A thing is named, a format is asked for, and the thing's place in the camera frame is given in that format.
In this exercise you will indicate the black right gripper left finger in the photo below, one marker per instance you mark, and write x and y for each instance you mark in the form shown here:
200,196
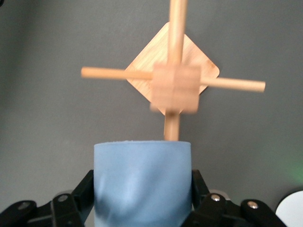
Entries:
64,210

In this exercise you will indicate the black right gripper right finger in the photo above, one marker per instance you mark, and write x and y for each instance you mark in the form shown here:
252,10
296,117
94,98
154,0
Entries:
217,212

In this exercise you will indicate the light blue cup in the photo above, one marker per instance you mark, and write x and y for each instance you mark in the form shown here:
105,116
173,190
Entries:
142,184

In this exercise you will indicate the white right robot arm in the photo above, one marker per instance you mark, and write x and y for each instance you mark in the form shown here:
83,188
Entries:
291,205

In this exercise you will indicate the wooden mug tree stand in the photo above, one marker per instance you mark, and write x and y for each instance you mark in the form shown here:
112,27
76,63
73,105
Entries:
175,89

